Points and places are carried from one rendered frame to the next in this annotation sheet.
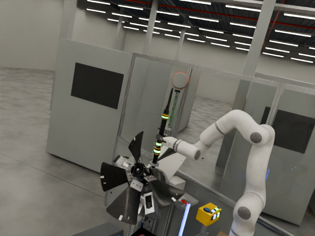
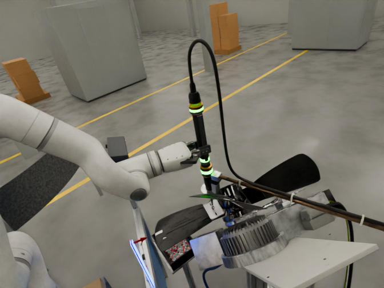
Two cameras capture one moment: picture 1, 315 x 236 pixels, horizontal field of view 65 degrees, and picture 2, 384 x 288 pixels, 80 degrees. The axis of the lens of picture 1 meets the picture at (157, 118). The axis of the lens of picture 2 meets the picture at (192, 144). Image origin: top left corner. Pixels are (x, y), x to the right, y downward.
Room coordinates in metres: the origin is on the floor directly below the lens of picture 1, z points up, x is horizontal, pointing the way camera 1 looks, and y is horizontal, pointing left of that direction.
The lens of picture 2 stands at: (1.99, -0.61, 1.94)
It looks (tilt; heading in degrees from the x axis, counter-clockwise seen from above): 32 degrees down; 125
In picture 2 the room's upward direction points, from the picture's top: 11 degrees counter-clockwise
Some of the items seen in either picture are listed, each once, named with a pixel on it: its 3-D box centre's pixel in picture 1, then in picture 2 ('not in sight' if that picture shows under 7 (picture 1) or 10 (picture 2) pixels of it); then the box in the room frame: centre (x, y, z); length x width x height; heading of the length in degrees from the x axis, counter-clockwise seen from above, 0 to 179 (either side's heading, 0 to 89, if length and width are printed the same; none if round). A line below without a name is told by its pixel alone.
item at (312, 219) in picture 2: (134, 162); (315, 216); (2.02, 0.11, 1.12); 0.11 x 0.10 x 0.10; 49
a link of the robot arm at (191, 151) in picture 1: (189, 151); (131, 172); (1.48, -0.24, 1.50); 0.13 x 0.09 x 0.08; 49
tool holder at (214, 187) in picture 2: (155, 157); (210, 181); (1.66, -0.05, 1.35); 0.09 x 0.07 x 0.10; 174
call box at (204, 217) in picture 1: (208, 214); not in sight; (1.63, -0.51, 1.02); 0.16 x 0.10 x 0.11; 139
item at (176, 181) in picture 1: (173, 184); not in sight; (2.21, -0.29, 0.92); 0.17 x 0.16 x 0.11; 139
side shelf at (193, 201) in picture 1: (175, 195); not in sight; (2.13, -0.33, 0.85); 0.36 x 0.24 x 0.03; 49
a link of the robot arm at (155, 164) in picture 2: (179, 146); (155, 163); (1.53, -0.18, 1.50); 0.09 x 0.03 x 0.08; 139
